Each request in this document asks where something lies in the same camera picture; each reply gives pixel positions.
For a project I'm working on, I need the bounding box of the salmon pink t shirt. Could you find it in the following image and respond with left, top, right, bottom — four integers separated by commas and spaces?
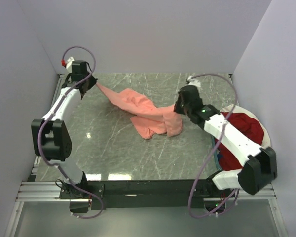
97, 84, 183, 139

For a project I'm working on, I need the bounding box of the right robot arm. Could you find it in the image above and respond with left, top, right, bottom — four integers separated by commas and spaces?
174, 85, 278, 197

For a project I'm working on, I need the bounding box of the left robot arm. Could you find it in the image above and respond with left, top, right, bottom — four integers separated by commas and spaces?
31, 57, 97, 198

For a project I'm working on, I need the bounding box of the red t shirt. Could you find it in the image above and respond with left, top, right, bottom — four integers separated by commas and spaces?
216, 111, 265, 171

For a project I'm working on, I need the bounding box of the teal rimmed laundry basket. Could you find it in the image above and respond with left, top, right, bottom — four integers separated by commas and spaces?
211, 136, 222, 170

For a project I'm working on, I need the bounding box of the black base crossbar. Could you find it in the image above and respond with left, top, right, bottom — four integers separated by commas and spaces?
59, 179, 237, 213

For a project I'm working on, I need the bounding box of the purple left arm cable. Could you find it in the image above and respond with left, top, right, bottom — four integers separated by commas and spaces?
38, 46, 104, 220

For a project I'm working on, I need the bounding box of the aluminium frame rail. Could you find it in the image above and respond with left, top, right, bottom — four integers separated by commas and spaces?
14, 181, 277, 202

